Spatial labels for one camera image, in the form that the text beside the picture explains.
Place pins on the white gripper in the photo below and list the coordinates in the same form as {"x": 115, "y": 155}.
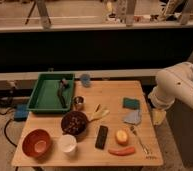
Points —
{"x": 160, "y": 100}

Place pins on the teal green sponge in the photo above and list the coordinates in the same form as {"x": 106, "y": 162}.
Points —
{"x": 131, "y": 103}

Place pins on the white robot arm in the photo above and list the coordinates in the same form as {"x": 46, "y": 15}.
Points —
{"x": 175, "y": 82}

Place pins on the dark bowl with food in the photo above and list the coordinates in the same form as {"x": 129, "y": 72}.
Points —
{"x": 74, "y": 123}

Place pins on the red bowl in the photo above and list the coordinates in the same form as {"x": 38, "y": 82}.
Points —
{"x": 36, "y": 143}

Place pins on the grey blue cloth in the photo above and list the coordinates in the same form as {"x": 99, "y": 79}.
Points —
{"x": 134, "y": 117}

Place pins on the metal fork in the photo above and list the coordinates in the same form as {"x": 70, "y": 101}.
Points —
{"x": 133, "y": 130}

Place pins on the orange carrot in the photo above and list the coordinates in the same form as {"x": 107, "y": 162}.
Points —
{"x": 122, "y": 152}

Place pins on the yellow banana peel toy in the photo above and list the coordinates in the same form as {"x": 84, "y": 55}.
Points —
{"x": 99, "y": 113}

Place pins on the black remote control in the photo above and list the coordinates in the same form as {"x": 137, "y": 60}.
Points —
{"x": 101, "y": 137}

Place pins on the blue cup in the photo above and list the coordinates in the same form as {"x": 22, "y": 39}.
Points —
{"x": 85, "y": 80}

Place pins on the small metal cup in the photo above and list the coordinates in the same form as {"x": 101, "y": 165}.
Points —
{"x": 78, "y": 102}

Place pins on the white cup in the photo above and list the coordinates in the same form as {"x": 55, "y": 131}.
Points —
{"x": 67, "y": 144}

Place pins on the black brush in tray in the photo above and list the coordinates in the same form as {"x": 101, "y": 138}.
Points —
{"x": 63, "y": 84}

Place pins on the green plastic tray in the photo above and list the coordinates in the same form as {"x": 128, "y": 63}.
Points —
{"x": 44, "y": 97}

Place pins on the blue box on floor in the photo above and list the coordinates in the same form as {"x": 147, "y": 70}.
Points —
{"x": 21, "y": 112}

